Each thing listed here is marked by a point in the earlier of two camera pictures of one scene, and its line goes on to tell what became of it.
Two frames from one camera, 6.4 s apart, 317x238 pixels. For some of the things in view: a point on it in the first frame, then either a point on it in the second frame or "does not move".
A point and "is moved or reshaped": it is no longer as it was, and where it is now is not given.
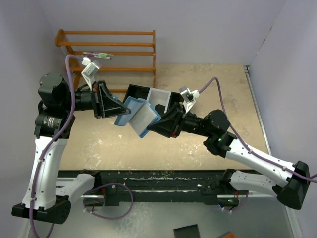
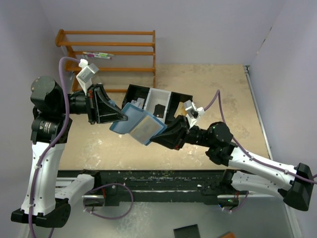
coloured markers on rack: (99, 54) does not move
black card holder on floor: (187, 231) does not move
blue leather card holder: (142, 115) is moved or reshaped
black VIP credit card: (160, 109) does not move
